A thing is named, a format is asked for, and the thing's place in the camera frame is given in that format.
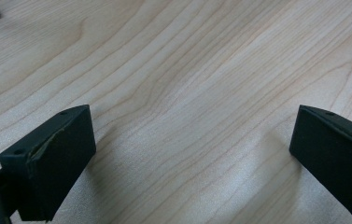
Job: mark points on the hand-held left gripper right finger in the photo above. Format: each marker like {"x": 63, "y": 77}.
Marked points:
{"x": 335, "y": 161}

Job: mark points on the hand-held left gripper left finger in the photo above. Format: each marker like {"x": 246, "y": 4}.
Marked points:
{"x": 55, "y": 161}

